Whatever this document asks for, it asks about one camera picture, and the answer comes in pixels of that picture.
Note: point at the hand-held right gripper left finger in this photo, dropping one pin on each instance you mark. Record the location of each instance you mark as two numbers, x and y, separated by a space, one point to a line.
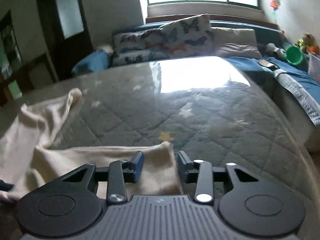
137 166

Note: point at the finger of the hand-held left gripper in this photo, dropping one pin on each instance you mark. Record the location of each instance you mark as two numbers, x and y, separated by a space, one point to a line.
5 185

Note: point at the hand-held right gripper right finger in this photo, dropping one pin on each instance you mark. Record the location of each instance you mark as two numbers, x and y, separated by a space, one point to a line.
182 166

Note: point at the cream fleece garment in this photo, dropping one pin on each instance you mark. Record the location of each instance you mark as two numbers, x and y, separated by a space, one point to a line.
50 160

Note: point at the blue quilted armrest cover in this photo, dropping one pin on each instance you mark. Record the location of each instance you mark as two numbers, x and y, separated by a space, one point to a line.
87 62

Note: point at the dark wooden counter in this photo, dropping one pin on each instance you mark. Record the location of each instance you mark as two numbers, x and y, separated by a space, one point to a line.
37 72

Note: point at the beige towel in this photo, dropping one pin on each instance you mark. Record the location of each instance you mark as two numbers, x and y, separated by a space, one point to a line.
105 48

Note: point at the blue sofa seat cover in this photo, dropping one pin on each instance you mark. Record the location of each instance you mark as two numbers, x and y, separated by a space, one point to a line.
246 61

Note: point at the square butterfly print pillow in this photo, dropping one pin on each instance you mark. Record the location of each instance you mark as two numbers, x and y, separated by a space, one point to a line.
187 35

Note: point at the beige pillow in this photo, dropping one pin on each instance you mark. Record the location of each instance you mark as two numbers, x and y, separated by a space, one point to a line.
237 42

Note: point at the blue denim cloth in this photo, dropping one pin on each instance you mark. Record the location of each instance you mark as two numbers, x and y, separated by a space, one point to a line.
297 92

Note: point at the dark wooden glass door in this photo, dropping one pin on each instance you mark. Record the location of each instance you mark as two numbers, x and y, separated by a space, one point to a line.
62 42

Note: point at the grey plush toy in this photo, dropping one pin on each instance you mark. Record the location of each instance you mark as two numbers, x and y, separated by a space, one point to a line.
273 48

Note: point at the teal sofa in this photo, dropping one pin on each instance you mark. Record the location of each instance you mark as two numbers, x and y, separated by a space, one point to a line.
265 33

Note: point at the green plastic bucket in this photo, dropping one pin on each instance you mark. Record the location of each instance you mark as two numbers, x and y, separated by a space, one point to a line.
295 55

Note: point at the clear plastic storage box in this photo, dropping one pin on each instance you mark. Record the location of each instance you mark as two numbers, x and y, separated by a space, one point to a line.
315 67

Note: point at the teddy bear in green vest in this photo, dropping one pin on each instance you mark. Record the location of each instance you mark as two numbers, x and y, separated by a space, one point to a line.
308 42

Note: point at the colourful pinwheel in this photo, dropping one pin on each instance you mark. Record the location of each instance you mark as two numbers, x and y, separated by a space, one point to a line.
275 3

